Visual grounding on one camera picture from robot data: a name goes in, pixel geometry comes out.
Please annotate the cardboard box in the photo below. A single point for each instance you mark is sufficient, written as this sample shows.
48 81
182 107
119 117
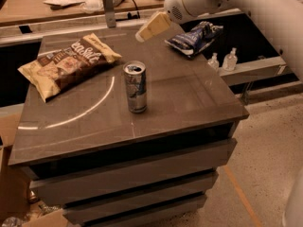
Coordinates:
14 184

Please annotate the grey drawer cabinet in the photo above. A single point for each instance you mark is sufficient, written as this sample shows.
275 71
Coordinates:
90 125

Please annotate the clear sanitizer bottle left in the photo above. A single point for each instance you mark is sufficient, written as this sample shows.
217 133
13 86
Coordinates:
213 62

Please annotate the middle grey drawer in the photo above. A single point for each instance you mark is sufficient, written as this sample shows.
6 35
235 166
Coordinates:
139 197

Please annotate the grey metal rail shelf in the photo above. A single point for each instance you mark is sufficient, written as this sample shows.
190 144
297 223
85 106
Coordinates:
255 70

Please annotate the grey drawer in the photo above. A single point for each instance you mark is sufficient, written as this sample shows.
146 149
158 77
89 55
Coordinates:
96 182
139 197
152 213

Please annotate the silver blue redbull can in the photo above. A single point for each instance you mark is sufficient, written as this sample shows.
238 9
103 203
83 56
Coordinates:
136 89

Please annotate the clear sanitizer bottle right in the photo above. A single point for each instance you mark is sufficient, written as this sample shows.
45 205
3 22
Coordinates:
230 60

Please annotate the bottom grey drawer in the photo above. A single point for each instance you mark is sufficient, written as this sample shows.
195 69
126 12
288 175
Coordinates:
152 213

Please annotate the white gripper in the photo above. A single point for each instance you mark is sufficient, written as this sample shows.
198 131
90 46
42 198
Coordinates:
174 4

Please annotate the brown sea salt chip bag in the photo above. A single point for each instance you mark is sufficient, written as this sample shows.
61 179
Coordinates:
58 70

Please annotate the grey metal post left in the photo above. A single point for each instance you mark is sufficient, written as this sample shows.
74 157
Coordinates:
108 7

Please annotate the top grey drawer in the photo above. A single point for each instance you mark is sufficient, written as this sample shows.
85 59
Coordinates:
96 182

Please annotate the clear sanitizer bottle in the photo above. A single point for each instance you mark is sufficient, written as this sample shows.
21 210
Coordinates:
230 60
213 62

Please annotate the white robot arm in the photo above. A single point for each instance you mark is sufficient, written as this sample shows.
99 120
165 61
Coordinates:
266 171

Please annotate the blue chip bag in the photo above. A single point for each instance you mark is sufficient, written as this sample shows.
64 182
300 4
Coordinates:
198 39

